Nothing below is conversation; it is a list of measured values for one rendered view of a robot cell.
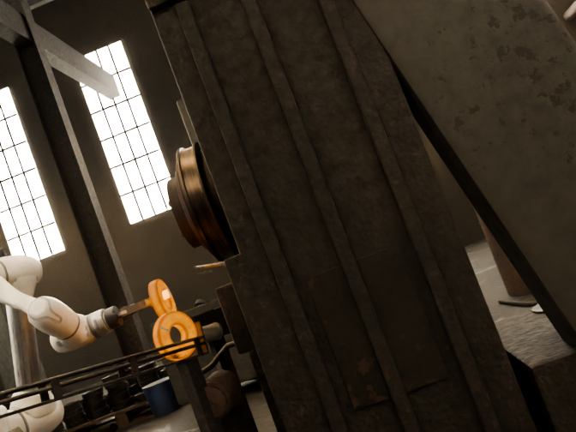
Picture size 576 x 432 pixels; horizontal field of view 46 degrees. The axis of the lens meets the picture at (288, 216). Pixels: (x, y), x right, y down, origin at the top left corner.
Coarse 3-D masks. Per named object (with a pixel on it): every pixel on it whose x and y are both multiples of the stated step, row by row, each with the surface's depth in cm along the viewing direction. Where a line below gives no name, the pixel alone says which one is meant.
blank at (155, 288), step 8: (160, 280) 234; (152, 288) 228; (160, 288) 231; (168, 288) 239; (152, 296) 226; (160, 296) 227; (152, 304) 226; (160, 304) 225; (168, 304) 235; (160, 312) 226
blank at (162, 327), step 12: (168, 312) 212; (180, 312) 215; (156, 324) 209; (168, 324) 210; (180, 324) 214; (192, 324) 217; (156, 336) 207; (168, 336) 209; (192, 336) 216; (192, 348) 214
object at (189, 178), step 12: (180, 156) 246; (192, 156) 243; (180, 168) 240; (192, 168) 239; (180, 180) 237; (192, 180) 237; (192, 192) 236; (192, 204) 236; (204, 204) 235; (204, 216) 236; (204, 228) 238; (216, 228) 238; (204, 240) 239; (216, 240) 241; (216, 252) 245; (228, 252) 248
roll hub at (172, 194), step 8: (168, 184) 251; (168, 192) 248; (176, 192) 247; (176, 200) 246; (176, 208) 245; (176, 216) 245; (184, 216) 245; (184, 224) 246; (184, 232) 247; (192, 232) 248; (192, 240) 250
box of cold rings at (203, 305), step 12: (204, 300) 542; (216, 300) 493; (192, 312) 494; (228, 336) 491; (168, 360) 492; (204, 360) 491; (240, 360) 490; (168, 372) 492; (240, 372) 490; (252, 372) 489; (180, 384) 491; (180, 396) 490
